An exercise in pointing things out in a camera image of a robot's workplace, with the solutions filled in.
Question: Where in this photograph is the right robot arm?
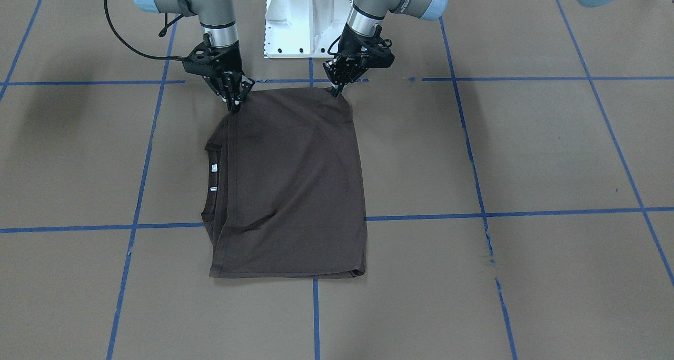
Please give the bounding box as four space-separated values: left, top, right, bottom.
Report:
133 0 255 114

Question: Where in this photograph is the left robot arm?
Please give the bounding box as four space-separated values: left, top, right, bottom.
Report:
323 0 449 98

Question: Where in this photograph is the dark brown t-shirt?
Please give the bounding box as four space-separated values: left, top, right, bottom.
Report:
201 87 368 279

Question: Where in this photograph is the brown paper table cover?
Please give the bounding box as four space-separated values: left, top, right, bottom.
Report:
1 0 673 359

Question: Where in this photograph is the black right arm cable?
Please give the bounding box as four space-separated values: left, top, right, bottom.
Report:
104 0 211 62

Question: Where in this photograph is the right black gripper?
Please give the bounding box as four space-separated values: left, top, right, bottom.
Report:
203 42 256 113

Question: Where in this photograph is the white pedestal base plate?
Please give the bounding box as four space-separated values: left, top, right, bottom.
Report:
263 0 352 58

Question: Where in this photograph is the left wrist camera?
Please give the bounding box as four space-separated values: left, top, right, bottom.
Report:
361 38 395 69

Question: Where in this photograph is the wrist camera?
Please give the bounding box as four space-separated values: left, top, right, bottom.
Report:
181 43 216 78
361 38 395 69

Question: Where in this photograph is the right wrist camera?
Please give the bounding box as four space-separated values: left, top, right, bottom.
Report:
181 43 216 78

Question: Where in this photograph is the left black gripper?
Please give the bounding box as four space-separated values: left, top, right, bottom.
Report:
323 29 381 98

